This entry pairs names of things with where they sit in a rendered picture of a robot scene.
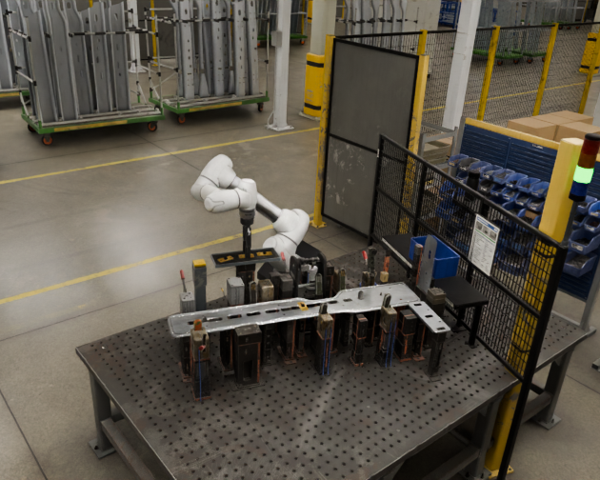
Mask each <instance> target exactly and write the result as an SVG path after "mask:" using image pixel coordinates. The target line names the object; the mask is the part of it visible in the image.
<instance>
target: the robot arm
mask: <svg viewBox="0 0 600 480"><path fill-rule="evenodd" d="M235 175H236V174H235V172H234V171H233V169H232V162H231V160H230V159H229V158H228V156H226V155H223V154H219V155H217V156H216V157H214V158H213V159H212V160H210V161H209V162H208V164H207V165H206V166H205V168H204V169H203V170H202V173H201V174H200V176H199V177H198V179H197V180H196V182H195V184H194V185H193V186H192V187H191V189H190V193H191V195H192V196H193V197H194V198H195V199H196V200H198V201H202V202H204V205H205V208H206V209H207V210H208V211H210V212H214V213H219V212H225V211H229V210H234V209H239V216H240V223H241V224H242V225H243V236H242V237H243V240H244V241H243V252H244V253H245V258H250V248H251V227H250V225H252V224H253V223H254V217H255V211H258V212H259V213H260V214H262V215H263V216H264V217H266V218H267V219H269V220H270V221H271V222H272V225H273V228H274V229H275V230H276V231H277V234H276V235H275V236H272V237H270V238H268V239H267V240H266V241H265V243H264V245H263V248H271V247H274V249H275V250H276V252H277V253H278V255H279V256H280V261H272V262H269V263H270V264H271V265H272V266H273V267H274V269H273V271H277V272H278V273H279V274H283V273H285V266H284V262H283V261H282V257H281V254H280V252H281V251H282V252H284V255H285V258H286V264H287V268H288V269H289V271H290V257H291V256H292V255H294V256H295V257H296V258H302V257H300V256H299V255H297V254H295V252H296V248H297V246H298V245H299V244H300V242H301V241H302V239H303V238H304V236H305V234H306V232H307V230H308V227H309V223H310V219H309V216H308V215H307V214H306V213H305V212H304V211H302V210H298V209H295V210H280V209H279V208H278V207H276V206H275V205H274V204H272V202H271V201H269V200H268V199H267V198H265V197H264V196H263V195H261V194H260V193H258V192H257V188H256V184H255V182H254V181H253V180H251V179H242V180H241V179H240V178H238V177H237V176H235ZM218 188H221V189H227V190H220V189H218Z"/></svg>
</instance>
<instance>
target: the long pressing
mask: <svg viewBox="0 0 600 480"><path fill-rule="evenodd" d="M360 290H362V291H363V292H364V299H362V300H360V299H358V298H357V297H358V292H359V291H360ZM381 292H382V295H380V293H381ZM388 292H389V293H390V295H391V296H392V298H391V301H390V305H391V306H392V307H393V308H396V307H402V306H408V305H409V303H415V302H421V300H420V298H419V297H418V296H417V295H416V294H415V293H414V292H413V291H412V290H411V289H410V288H409V287H408V286H407V285H406V284H405V283H403V282H397V283H390V284H384V285H376V286H369V287H363V288H356V289H349V290H340V291H339V292H338V293H337V294H336V295H335V296H334V297H332V298H326V299H319V300H308V299H304V298H301V297H296V298H290V299H283V300H276V301H269V302H263V303H256V304H249V305H243V306H235V307H228V308H222V309H215V310H202V311H196V312H189V313H182V314H175V315H172V316H170V317H169V318H168V325H169V329H170V335H171V336H173V337H176V338H179V337H186V336H190V329H193V325H188V322H194V320H196V319H200V320H201V321H202V327H205V328H206V331H207V333H211V332H218V331H223V330H234V327H239V326H245V325H251V324H258V326H260V325H267V324H272V323H279V322H285V321H291V320H297V319H304V318H310V317H316V316H318V312H319V309H320V306H317V307H310V308H308V309H309V310H301V309H298V310H285V311H281V309H285V308H292V307H299V306H298V304H297V303H298V302H304V303H305V304H306V305H311V304H318V303H322V302H324V301H326V302H327V304H328V313H329V314H335V313H341V312H349V313H359V312H366V311H372V310H380V309H381V306H382V302H383V299H384V295H385V293H388ZM344 299H351V300H352V301H349V302H344V301H343V300H344ZM400 299H402V300H400ZM331 301H337V302H338V303H336V304H329V303H328V302H331ZM357 303H358V304H357ZM278 305H279V306H278ZM343 305H344V306H343ZM299 308H300V307H299ZM266 310H279V311H278V312H273V313H266ZM253 312H260V314H259V315H253V316H247V313H253ZM284 314H285V315H284ZM233 315H241V316H242V317H240V318H233V319H228V316H233ZM204 316H205V317H207V320H209V319H213V318H222V320H221V321H214V322H209V321H208V322H203V317H204ZM206 326H207V327H206Z"/></svg>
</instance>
